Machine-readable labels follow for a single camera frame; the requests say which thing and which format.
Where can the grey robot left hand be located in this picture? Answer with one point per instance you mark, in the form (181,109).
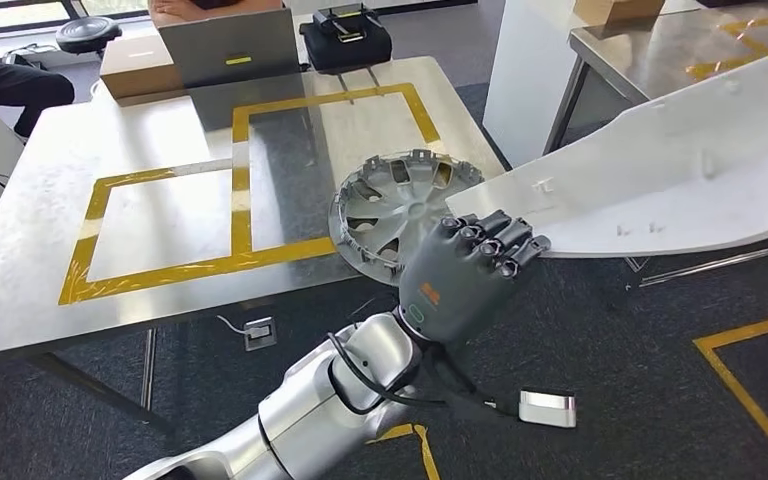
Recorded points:
(450,291)

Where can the white plastic body panel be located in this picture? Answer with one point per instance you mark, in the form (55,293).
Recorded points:
(689,166)

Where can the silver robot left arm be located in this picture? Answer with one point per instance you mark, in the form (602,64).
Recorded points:
(318,404)

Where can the steel workbench table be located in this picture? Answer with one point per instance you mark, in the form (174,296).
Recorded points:
(26,265)
(656,53)

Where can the silver wheel hubcap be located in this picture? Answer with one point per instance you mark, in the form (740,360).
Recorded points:
(384,199)

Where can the yellow floor tape square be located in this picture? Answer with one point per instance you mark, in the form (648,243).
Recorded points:
(742,332)
(427,457)

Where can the metal floor outlet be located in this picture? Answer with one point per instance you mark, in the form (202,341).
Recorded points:
(259,333)

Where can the black carrying case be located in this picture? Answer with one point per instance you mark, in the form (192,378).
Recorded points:
(344,53)

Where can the cardboard box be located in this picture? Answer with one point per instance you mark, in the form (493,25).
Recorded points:
(616,10)
(132,66)

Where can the grey laptop computer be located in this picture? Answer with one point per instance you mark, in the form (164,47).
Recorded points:
(225,40)

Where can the person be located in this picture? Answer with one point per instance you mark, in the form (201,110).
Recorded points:
(20,89)
(178,10)

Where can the black round stool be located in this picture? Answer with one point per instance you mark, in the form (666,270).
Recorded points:
(89,33)

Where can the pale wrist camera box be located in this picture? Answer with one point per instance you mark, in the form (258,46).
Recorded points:
(546,409)

